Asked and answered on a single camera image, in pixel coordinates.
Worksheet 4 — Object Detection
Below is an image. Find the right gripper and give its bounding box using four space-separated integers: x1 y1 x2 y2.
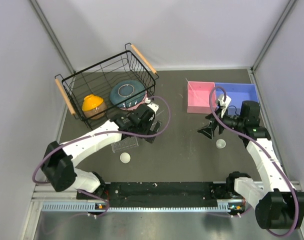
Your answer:
197 106 245 140

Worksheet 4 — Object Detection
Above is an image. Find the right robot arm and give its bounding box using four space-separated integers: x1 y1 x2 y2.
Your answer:
198 100 304 230

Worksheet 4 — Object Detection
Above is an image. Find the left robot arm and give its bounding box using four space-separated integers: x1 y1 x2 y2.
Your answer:
41 102 161 198

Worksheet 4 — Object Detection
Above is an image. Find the small white cup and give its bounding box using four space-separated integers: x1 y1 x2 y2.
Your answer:
216 139 226 149

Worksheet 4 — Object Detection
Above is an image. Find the clear test tube rack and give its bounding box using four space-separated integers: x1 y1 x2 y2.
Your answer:
111 136 139 153

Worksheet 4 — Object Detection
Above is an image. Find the pink ceramic plate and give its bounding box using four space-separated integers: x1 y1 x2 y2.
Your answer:
117 91 148 111

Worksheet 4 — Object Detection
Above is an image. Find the blue ceramic plate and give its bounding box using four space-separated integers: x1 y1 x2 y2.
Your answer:
109 80 145 106

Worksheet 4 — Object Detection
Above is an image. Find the white round lid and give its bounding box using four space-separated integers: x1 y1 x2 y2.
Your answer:
120 152 131 164

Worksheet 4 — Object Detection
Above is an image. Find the pink plastic bin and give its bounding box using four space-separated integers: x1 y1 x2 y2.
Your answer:
187 81 215 114

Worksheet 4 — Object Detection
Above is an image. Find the yellow and brown bowl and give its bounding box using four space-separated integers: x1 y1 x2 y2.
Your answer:
82 94 107 120

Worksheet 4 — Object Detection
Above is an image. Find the blue plastic bin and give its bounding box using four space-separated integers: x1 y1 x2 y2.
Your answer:
215 82 259 115

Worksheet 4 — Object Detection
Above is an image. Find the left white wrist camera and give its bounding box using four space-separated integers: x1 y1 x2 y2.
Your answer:
145 98 159 113

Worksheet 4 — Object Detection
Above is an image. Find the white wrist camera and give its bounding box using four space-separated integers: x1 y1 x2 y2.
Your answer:
145 98 159 113
216 94 231 118

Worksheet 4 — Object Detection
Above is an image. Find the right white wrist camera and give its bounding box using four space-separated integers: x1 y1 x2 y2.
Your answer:
216 94 231 118

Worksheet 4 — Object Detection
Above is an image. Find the black wire dish basket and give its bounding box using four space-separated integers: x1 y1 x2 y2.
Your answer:
55 43 159 129

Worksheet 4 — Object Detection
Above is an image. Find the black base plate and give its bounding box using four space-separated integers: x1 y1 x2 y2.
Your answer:
76 181 242 208

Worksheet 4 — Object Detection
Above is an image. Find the grey slotted cable duct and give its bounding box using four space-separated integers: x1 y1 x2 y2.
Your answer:
42 201 245 213

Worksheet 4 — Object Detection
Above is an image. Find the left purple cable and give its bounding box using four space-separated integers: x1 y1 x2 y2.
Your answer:
32 95 171 218

